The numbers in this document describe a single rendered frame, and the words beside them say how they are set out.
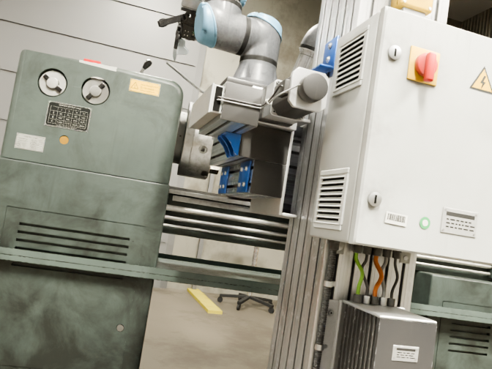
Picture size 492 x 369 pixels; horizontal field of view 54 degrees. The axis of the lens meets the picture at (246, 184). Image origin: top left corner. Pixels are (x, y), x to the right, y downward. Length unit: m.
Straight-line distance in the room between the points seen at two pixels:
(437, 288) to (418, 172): 1.20
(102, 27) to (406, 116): 4.32
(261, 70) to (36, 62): 0.85
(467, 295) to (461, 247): 1.17
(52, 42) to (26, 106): 3.20
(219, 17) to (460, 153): 0.77
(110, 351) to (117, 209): 0.51
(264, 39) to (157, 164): 0.63
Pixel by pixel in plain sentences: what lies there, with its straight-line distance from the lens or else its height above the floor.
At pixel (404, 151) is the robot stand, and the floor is 0.96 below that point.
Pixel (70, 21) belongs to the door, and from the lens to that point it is 5.12.
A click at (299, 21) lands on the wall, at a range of 5.64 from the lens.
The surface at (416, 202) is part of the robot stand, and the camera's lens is 1.01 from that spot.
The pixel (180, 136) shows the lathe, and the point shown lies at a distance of 1.98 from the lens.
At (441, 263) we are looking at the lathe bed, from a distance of 2.28.
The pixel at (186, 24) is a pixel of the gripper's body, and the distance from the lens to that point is 2.08.
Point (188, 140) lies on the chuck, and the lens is 1.93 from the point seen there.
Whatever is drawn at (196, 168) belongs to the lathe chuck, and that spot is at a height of 0.95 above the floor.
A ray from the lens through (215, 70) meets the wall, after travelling 5.18.
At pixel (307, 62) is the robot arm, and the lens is 1.94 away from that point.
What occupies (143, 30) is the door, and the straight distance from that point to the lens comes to 5.12.
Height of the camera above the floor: 0.77
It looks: 4 degrees up
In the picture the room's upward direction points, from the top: 9 degrees clockwise
